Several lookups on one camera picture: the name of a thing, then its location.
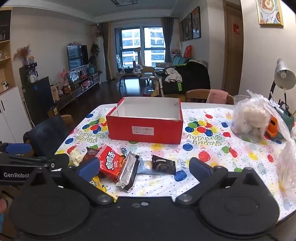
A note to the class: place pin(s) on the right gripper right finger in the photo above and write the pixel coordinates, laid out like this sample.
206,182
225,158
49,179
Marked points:
209,179

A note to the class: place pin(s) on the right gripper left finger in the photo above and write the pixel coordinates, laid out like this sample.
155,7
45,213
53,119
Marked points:
79,178

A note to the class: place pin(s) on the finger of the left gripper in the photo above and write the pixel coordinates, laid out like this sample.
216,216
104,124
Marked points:
60,160
13,148

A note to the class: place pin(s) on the cream white snack packet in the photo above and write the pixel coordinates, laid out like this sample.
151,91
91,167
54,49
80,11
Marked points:
75,158

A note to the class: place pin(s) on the brown chocolate packet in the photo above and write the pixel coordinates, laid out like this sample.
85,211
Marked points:
91,153

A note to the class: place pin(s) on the red snack bag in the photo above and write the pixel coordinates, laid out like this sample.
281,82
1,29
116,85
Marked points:
111,163

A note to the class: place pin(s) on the black cookie packet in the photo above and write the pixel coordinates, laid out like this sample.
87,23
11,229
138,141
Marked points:
163,165

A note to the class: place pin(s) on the silver foil snack pack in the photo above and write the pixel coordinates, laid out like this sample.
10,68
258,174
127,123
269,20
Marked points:
128,173

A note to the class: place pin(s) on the yellow snack packet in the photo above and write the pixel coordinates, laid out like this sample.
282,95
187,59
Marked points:
95,181

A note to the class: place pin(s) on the blue candy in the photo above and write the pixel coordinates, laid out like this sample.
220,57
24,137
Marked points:
123,150

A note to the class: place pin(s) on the light blue milk packet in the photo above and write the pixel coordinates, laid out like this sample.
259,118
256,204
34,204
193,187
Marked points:
145,167

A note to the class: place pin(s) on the chair with dark jacket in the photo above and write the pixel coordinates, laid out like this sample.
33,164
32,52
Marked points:
47,136

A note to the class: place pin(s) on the white cabinet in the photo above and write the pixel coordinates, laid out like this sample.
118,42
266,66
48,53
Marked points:
14,120

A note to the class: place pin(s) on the balloon birthday tablecloth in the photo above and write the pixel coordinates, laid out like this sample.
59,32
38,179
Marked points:
206,135

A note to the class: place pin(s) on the dark tv console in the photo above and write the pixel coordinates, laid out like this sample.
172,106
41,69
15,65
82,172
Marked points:
78,88

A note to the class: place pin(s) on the clear plastic bag of goods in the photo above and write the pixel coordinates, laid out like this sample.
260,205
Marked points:
250,120

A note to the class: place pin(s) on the orange toy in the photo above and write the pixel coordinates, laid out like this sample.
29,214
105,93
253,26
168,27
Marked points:
272,129

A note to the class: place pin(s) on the red cardboard box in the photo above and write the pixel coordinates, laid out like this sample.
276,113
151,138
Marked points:
146,119

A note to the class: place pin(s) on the wooden chair with pink cloth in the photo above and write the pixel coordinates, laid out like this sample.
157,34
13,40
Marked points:
214,96

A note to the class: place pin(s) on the sofa with dark clothes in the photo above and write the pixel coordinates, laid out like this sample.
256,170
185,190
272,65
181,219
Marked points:
179,79

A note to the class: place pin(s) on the flat screen television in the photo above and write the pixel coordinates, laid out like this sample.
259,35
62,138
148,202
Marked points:
77,56

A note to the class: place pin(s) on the silver desk lamp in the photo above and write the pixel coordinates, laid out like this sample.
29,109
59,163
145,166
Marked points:
284,79

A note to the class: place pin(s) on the wooden door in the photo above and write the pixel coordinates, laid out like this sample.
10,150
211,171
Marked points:
234,42

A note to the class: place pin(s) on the framed food picture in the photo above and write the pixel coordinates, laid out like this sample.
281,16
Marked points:
269,13

